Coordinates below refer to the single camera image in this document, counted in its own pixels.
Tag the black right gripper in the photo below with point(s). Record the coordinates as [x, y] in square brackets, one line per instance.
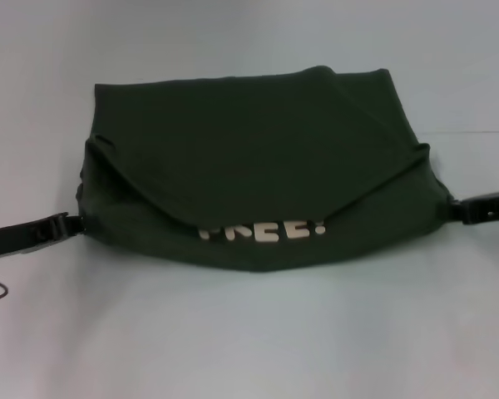
[492, 208]

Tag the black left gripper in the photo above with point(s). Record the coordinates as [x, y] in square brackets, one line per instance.
[8, 241]

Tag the dark green t-shirt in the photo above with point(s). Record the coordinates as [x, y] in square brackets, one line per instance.
[253, 166]

